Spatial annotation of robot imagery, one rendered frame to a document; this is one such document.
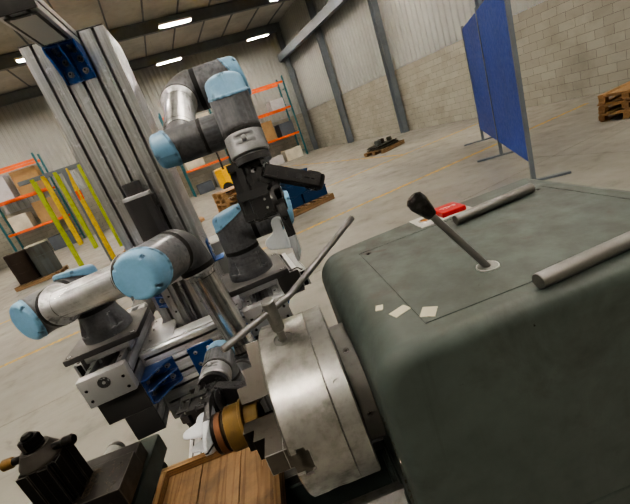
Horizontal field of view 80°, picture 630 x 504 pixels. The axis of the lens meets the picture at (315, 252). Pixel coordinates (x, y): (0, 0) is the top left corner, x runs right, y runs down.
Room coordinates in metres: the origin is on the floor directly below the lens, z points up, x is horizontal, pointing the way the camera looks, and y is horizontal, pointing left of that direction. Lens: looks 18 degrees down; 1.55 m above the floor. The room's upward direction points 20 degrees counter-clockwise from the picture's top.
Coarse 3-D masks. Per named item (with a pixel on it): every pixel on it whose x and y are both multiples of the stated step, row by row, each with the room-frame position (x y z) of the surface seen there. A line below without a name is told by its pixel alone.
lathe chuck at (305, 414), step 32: (288, 320) 0.64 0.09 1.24; (288, 352) 0.55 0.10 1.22; (288, 384) 0.51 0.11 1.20; (320, 384) 0.50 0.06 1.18; (288, 416) 0.48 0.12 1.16; (320, 416) 0.47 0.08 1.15; (288, 448) 0.46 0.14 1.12; (320, 448) 0.46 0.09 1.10; (320, 480) 0.46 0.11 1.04; (352, 480) 0.48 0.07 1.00
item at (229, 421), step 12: (228, 408) 0.61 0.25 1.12; (240, 408) 0.60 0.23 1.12; (252, 408) 0.60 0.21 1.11; (216, 420) 0.59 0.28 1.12; (228, 420) 0.58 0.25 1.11; (240, 420) 0.57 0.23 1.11; (216, 432) 0.57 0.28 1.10; (228, 432) 0.57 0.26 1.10; (240, 432) 0.56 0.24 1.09; (216, 444) 0.57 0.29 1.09; (228, 444) 0.57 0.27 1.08; (240, 444) 0.56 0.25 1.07
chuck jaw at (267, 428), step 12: (252, 420) 0.58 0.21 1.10; (264, 420) 0.56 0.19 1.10; (252, 432) 0.55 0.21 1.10; (264, 432) 0.53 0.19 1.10; (276, 432) 0.52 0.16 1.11; (252, 444) 0.54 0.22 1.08; (264, 444) 0.52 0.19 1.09; (276, 444) 0.49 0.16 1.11; (264, 456) 0.51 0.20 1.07; (276, 456) 0.47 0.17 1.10; (288, 456) 0.47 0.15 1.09; (300, 456) 0.46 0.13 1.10; (276, 468) 0.47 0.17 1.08; (288, 468) 0.47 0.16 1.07; (300, 468) 0.46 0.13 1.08; (312, 468) 0.46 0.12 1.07
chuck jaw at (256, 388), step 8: (248, 344) 0.67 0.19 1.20; (256, 344) 0.66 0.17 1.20; (248, 352) 0.66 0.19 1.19; (256, 352) 0.66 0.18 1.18; (256, 360) 0.65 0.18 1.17; (248, 368) 0.64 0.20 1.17; (256, 368) 0.64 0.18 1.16; (248, 376) 0.63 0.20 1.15; (256, 376) 0.63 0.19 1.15; (248, 384) 0.63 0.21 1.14; (256, 384) 0.62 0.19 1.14; (264, 384) 0.62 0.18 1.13; (240, 392) 0.62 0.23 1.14; (248, 392) 0.62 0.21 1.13; (256, 392) 0.62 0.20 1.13; (264, 392) 0.61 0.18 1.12; (240, 400) 0.61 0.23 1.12; (248, 400) 0.61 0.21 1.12
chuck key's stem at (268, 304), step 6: (264, 300) 0.57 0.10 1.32; (270, 300) 0.56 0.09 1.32; (264, 306) 0.56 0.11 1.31; (270, 306) 0.56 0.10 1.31; (270, 312) 0.56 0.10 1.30; (276, 312) 0.56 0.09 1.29; (270, 318) 0.56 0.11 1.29; (276, 318) 0.56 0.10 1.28; (270, 324) 0.57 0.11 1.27; (276, 324) 0.56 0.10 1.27; (282, 324) 0.57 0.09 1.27; (276, 330) 0.57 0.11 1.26; (282, 330) 0.57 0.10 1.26; (282, 336) 0.57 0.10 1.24; (282, 342) 0.57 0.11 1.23
